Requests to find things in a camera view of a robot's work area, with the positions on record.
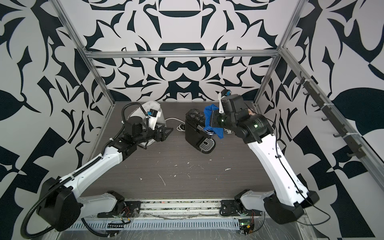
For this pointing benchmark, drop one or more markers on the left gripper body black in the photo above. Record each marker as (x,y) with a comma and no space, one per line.
(148,135)

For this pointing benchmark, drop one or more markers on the blue cloth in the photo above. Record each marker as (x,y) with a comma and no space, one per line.
(209,112)

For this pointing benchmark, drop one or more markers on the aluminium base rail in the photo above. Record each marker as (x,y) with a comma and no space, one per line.
(180,207)

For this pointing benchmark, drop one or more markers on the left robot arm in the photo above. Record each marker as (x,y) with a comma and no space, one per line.
(62,202)

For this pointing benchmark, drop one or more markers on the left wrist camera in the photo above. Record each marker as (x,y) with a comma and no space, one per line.
(152,118)

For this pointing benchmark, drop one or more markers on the black coffee machine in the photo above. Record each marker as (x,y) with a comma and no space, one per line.
(202,140)

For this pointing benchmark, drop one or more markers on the aluminium cage frame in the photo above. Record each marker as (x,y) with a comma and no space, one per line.
(371,162)

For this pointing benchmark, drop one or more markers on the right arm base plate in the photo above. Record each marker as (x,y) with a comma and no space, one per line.
(231,208)

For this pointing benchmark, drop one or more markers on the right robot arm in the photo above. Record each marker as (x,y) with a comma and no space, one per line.
(284,204)

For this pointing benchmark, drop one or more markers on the black hook rack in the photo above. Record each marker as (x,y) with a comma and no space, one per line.
(333,115)

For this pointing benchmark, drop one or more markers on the pink plush doll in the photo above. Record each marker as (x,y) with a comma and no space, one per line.
(251,112)

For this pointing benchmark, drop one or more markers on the small circuit board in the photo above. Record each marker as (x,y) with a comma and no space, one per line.
(246,226)

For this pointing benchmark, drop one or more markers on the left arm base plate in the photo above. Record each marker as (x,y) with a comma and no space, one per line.
(125,209)

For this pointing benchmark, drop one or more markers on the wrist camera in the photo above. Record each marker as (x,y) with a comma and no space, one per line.
(224,93)
(152,118)

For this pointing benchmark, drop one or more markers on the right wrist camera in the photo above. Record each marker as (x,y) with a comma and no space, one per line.
(224,93)

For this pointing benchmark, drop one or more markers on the white coffee machine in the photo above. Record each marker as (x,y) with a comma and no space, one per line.
(146,125)

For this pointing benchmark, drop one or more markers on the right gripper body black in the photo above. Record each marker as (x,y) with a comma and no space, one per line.
(222,120)

